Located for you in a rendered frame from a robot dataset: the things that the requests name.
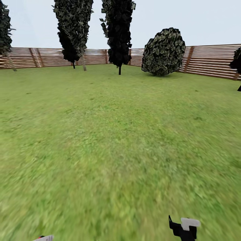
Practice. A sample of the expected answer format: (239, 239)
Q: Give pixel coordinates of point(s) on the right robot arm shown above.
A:
(186, 230)

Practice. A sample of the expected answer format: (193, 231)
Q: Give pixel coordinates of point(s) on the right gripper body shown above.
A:
(178, 231)

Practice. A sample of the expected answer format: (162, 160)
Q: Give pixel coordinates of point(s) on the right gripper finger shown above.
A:
(170, 222)

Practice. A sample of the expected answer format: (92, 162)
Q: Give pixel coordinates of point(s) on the bush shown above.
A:
(164, 53)

